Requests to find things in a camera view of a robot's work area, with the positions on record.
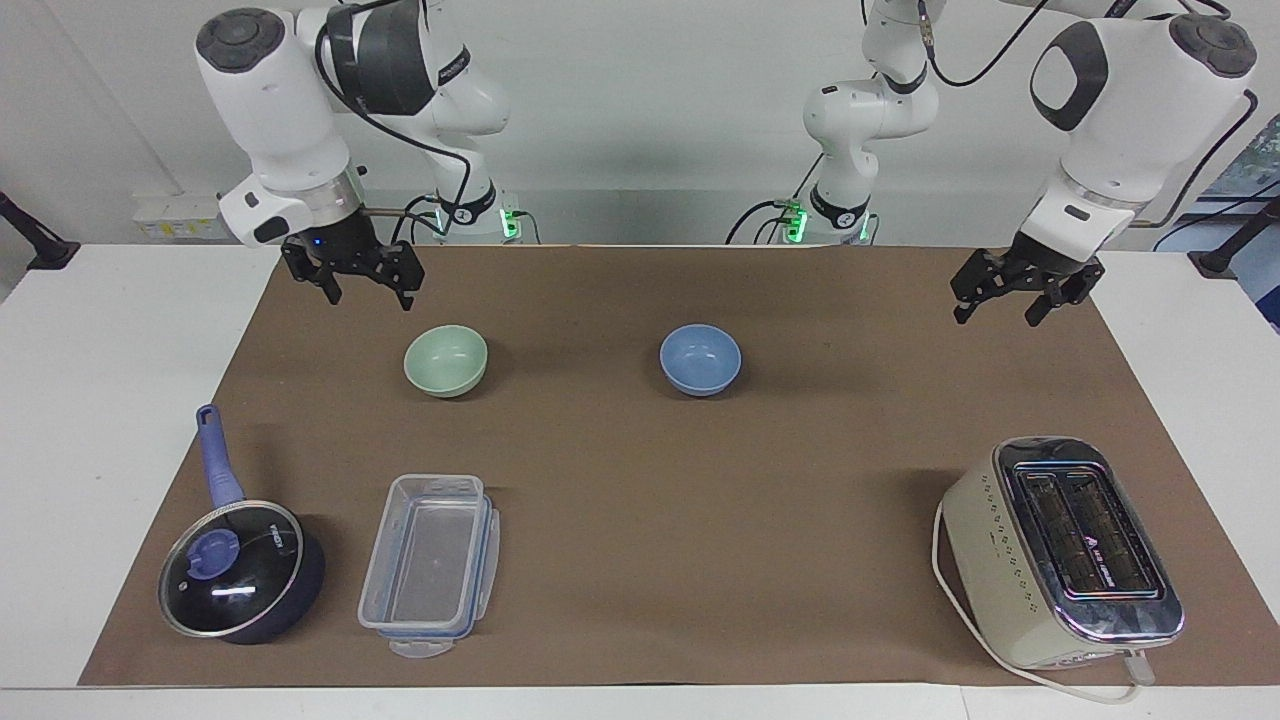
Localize black cable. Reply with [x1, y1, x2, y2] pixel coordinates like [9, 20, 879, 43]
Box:
[915, 0, 1057, 90]
[726, 152, 827, 247]
[314, 0, 477, 247]
[1140, 88, 1260, 230]

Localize black stand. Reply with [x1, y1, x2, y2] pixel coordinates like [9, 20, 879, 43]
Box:
[0, 190, 82, 272]
[1188, 195, 1280, 279]

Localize cream toaster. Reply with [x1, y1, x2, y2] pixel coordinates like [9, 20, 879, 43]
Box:
[939, 435, 1188, 672]

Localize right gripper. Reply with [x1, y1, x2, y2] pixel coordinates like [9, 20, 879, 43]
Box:
[281, 216, 425, 310]

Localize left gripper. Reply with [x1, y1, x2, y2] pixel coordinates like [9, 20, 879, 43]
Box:
[949, 231, 1107, 329]

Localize glass pot lid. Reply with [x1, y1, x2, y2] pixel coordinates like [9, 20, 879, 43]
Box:
[157, 499, 305, 639]

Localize white toaster cord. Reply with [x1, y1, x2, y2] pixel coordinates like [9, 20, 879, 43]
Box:
[931, 498, 1158, 705]

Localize green bowl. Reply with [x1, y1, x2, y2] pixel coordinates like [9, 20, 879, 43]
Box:
[403, 324, 490, 400]

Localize blue saucepan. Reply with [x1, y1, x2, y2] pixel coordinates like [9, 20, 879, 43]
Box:
[194, 403, 327, 647]

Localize clear plastic food container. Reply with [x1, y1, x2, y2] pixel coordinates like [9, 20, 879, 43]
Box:
[356, 473, 502, 660]

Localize blue bowl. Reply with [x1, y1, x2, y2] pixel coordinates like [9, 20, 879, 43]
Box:
[659, 322, 744, 398]

